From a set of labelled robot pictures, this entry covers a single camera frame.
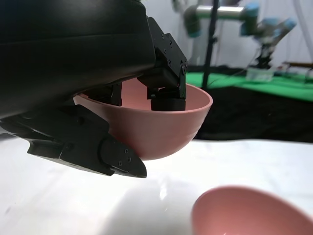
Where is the clear plastic box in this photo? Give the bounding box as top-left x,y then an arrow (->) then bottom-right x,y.
246,68 -> 274,82

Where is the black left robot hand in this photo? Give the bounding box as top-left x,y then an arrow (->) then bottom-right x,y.
0,0 -> 188,178

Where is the green cloth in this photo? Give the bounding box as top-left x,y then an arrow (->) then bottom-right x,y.
185,70 -> 313,102

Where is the black stand pole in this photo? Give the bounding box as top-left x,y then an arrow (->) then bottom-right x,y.
201,0 -> 220,89

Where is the black backdrop cloth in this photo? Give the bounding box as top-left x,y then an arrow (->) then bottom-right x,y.
193,65 -> 313,142

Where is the pink plastic bowl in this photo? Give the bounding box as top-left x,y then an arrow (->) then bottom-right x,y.
73,79 -> 213,161
190,186 -> 313,235

